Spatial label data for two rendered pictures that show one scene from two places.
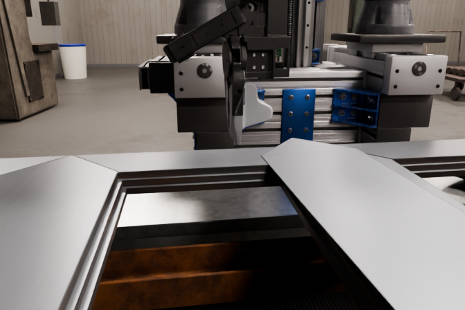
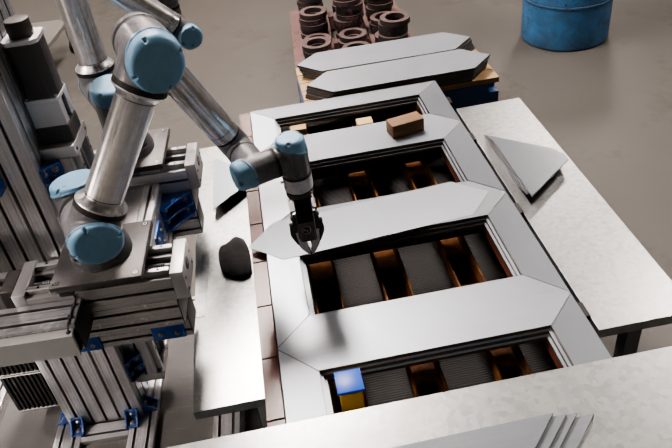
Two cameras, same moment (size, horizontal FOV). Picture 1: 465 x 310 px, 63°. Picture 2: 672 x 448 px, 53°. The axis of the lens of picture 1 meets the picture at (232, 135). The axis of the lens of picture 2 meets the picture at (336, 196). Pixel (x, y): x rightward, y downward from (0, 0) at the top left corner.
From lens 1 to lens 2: 176 cm
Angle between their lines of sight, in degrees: 78
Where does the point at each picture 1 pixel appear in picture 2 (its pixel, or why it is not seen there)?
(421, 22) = not seen: outside the picture
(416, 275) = (393, 223)
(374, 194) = (336, 223)
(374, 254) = (383, 229)
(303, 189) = (332, 244)
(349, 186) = (328, 229)
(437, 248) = (378, 216)
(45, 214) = (362, 324)
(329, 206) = (349, 237)
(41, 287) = (412, 302)
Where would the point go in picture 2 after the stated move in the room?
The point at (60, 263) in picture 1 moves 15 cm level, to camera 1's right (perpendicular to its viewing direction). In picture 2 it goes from (399, 303) to (393, 263)
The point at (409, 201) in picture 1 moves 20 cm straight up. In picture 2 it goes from (343, 215) to (336, 160)
